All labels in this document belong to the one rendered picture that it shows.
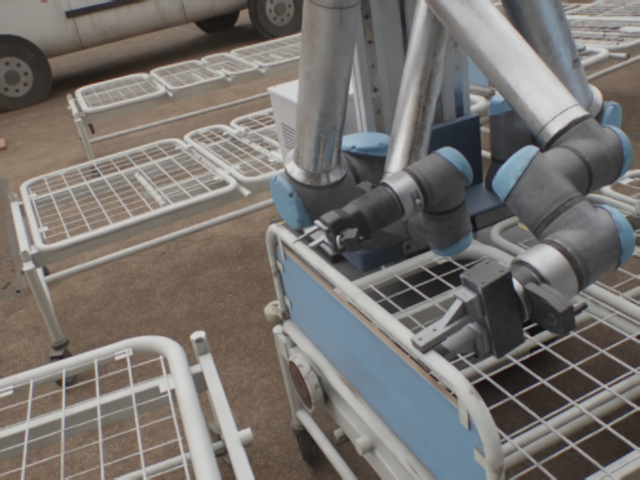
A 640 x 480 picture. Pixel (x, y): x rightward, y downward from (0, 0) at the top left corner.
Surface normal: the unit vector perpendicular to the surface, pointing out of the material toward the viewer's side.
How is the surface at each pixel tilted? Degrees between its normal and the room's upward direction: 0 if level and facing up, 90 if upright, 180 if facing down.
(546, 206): 59
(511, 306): 90
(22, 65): 90
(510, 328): 90
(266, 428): 0
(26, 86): 90
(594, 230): 35
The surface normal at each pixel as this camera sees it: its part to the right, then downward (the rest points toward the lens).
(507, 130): -0.68, 0.43
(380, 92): 0.38, 0.36
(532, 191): -0.53, -0.08
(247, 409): -0.17, -0.88
